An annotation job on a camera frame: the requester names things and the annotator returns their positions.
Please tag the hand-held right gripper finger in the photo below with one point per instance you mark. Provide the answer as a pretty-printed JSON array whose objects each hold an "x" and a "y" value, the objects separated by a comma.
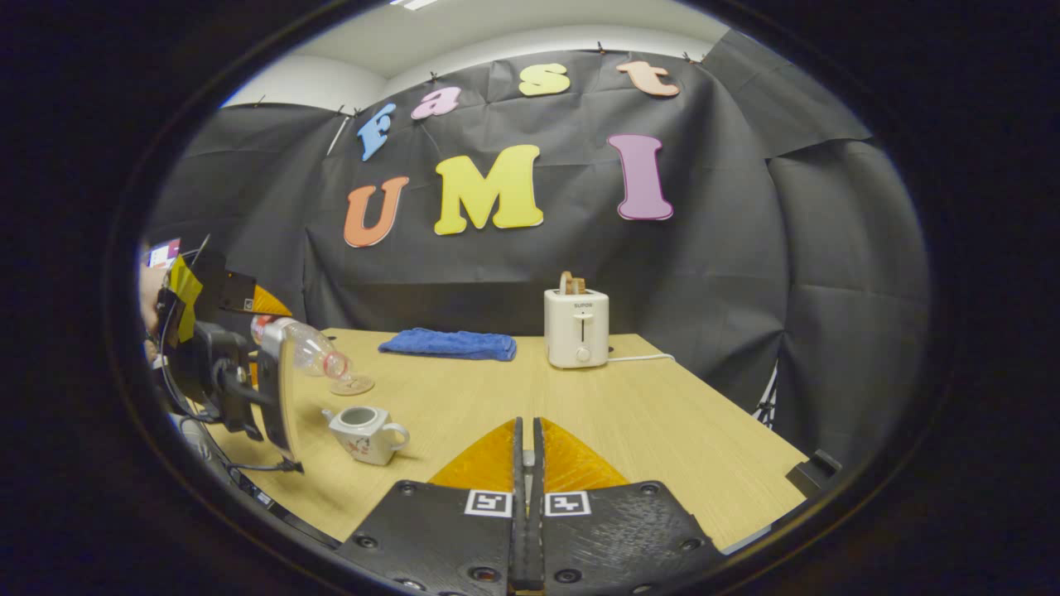
[
  {"x": 537, "y": 546},
  {"x": 517, "y": 546}
]

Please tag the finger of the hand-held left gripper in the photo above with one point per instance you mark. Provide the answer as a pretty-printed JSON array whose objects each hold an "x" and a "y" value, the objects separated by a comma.
[
  {"x": 248, "y": 296},
  {"x": 280, "y": 397}
]

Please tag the clear plastic water bottle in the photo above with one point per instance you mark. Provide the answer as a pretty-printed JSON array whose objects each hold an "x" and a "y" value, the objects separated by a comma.
[{"x": 310, "y": 348}]

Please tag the round clear coaster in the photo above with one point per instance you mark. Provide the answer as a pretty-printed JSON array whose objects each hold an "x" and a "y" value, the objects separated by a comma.
[{"x": 354, "y": 386}]

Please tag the white teacup lid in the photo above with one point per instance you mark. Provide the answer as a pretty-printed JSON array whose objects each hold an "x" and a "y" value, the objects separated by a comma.
[{"x": 528, "y": 460}]

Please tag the white ceramic teacup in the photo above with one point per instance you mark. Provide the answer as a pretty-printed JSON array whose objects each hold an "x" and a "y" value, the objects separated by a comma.
[{"x": 364, "y": 439}]

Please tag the computer monitor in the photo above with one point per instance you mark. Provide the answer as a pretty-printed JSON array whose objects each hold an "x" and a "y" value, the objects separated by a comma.
[{"x": 164, "y": 253}]

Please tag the blue towel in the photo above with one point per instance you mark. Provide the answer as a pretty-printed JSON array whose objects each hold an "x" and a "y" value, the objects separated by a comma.
[{"x": 447, "y": 344}]

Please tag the white rod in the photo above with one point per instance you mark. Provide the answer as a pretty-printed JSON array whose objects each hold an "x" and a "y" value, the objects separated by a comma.
[{"x": 339, "y": 136}]

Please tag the white toaster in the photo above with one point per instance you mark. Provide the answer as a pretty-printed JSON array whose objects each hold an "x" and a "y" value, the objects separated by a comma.
[{"x": 575, "y": 331}]

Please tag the black backdrop cloth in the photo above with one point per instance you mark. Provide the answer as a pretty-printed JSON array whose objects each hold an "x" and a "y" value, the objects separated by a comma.
[{"x": 497, "y": 273}]

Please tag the toast slices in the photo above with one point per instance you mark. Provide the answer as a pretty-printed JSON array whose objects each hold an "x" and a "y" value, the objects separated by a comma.
[{"x": 572, "y": 284}]

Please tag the small black box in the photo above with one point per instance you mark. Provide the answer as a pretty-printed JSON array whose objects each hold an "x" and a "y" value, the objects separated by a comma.
[{"x": 814, "y": 473}]

